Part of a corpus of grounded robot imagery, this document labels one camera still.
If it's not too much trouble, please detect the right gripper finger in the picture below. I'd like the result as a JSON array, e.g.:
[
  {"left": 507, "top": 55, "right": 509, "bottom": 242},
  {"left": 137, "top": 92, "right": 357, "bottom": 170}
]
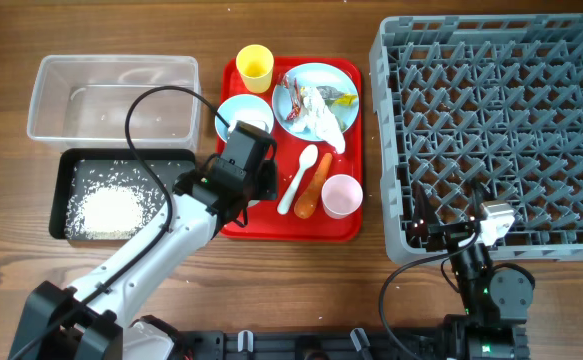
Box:
[
  {"left": 470, "top": 180, "right": 491, "bottom": 222},
  {"left": 412, "top": 184, "right": 439, "bottom": 236}
]

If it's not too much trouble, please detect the white tissue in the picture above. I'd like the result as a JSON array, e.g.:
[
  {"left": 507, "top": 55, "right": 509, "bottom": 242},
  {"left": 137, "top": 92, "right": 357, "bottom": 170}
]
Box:
[{"left": 290, "top": 86, "right": 346, "bottom": 154}]

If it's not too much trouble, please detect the orange carrot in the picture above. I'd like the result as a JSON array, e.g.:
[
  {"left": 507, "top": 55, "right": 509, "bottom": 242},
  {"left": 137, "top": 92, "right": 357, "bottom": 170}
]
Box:
[{"left": 294, "top": 153, "right": 333, "bottom": 219}]

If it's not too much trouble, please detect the red snack wrapper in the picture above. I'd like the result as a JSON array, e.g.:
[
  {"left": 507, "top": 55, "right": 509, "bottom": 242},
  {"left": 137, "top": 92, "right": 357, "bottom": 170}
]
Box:
[{"left": 279, "top": 75, "right": 302, "bottom": 122}]

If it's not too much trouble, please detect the white rice pile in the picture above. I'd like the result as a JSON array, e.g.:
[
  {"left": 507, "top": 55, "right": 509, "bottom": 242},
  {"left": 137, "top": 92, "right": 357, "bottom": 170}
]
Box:
[{"left": 62, "top": 160, "right": 166, "bottom": 240}]

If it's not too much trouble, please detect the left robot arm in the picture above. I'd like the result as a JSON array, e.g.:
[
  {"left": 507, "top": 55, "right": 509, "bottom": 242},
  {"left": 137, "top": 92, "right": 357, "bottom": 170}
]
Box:
[{"left": 9, "top": 122, "right": 277, "bottom": 359}]

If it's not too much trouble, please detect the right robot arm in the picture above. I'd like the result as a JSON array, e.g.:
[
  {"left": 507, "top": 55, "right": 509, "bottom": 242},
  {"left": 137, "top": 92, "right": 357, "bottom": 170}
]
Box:
[{"left": 411, "top": 182, "right": 535, "bottom": 359}]

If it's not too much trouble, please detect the grey dishwasher rack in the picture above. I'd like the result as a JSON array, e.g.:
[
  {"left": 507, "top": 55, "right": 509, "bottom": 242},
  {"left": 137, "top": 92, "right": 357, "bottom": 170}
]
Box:
[{"left": 369, "top": 14, "right": 583, "bottom": 264}]

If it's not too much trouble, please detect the light blue bowl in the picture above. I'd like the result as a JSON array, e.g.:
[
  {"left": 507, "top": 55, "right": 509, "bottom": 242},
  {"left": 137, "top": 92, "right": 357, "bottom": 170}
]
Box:
[{"left": 215, "top": 94, "right": 274, "bottom": 142}]

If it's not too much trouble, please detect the white plastic spoon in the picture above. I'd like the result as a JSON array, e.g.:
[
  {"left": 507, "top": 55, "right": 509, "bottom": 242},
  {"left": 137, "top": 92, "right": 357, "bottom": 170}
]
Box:
[{"left": 276, "top": 145, "right": 318, "bottom": 215}]

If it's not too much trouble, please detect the red serving tray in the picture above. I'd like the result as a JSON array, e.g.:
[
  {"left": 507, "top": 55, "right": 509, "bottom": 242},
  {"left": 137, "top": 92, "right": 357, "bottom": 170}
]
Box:
[{"left": 221, "top": 56, "right": 364, "bottom": 242}]

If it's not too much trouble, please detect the pink plastic cup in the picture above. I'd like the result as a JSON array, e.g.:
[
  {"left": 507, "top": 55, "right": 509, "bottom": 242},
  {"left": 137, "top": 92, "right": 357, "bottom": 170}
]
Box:
[{"left": 321, "top": 174, "right": 364, "bottom": 219}]

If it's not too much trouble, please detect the yellow plastic cup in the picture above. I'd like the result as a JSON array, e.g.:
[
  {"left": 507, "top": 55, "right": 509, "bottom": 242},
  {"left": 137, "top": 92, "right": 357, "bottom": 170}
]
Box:
[{"left": 236, "top": 44, "right": 275, "bottom": 94}]

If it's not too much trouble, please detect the light blue plate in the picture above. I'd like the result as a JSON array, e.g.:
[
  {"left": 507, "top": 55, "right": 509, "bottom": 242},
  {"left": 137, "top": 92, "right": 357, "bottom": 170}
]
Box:
[{"left": 271, "top": 63, "right": 360, "bottom": 142}]

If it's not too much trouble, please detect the silver foil wrapper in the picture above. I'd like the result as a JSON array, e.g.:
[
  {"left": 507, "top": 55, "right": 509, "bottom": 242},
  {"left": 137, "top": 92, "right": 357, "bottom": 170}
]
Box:
[{"left": 316, "top": 85, "right": 344, "bottom": 101}]

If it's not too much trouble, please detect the yellow candy wrapper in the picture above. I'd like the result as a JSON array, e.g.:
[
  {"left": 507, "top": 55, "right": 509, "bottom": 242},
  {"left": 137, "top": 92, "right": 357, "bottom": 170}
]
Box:
[{"left": 334, "top": 94, "right": 358, "bottom": 106}]

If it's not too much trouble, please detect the black plastic tray bin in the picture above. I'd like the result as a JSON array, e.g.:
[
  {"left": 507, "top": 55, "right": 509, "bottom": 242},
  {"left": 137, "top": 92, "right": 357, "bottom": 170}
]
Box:
[{"left": 48, "top": 147, "right": 198, "bottom": 241}]

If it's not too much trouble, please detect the clear plastic storage bin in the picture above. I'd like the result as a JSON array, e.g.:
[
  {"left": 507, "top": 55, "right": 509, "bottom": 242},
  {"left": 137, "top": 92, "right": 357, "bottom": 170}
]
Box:
[{"left": 27, "top": 54, "right": 202, "bottom": 152}]

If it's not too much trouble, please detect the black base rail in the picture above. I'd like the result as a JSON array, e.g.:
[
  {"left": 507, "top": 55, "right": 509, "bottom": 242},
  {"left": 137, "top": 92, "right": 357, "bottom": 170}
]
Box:
[{"left": 170, "top": 327, "right": 530, "bottom": 360}]

